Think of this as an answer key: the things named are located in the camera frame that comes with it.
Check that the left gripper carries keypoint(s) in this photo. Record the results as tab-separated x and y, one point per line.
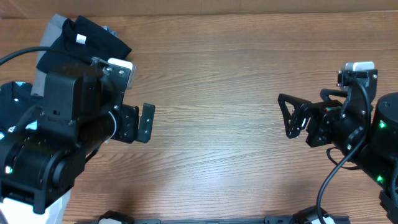
126	130

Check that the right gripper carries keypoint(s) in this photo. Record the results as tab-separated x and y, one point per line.
326	117

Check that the black t-shirt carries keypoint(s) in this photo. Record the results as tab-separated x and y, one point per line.
84	38

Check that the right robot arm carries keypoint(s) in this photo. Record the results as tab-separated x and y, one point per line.
366	135

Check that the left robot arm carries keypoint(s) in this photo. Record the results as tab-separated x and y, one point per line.
41	159

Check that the folded blue garment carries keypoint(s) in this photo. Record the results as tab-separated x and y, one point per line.
114	33

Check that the light blue printed t-shirt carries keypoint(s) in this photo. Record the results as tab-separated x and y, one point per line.
18	124

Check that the folded black shirt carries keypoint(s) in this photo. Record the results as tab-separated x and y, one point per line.
15	102

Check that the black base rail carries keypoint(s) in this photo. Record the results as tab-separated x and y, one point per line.
306	216

